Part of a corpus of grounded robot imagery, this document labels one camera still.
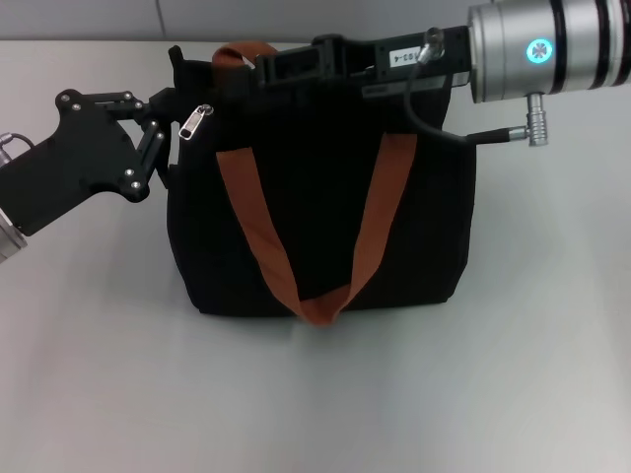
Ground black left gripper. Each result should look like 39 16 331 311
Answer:
0 86 179 237

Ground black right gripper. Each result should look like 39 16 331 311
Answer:
254 24 475 100

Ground black food bag orange straps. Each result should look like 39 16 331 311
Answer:
165 41 478 327

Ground left gripper cable with connector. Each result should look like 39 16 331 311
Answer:
0 131 35 164

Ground gripper cable with connector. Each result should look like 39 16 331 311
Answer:
0 131 35 164
403 27 548 149

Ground right gripper cable with connector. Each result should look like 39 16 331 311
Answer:
403 27 548 149

